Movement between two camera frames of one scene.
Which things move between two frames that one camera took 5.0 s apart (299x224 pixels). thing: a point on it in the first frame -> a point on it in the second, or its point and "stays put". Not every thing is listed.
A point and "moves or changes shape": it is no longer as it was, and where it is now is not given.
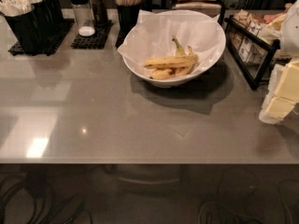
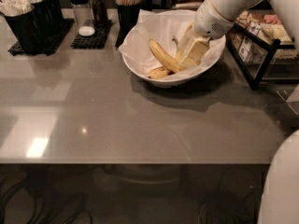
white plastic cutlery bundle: [19, 4] stays put
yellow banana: [181, 61] moves or changes shape
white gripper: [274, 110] -> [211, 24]
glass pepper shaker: [98, 5] stays put
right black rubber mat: [121, 37] stays put
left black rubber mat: [64, 25] stays put
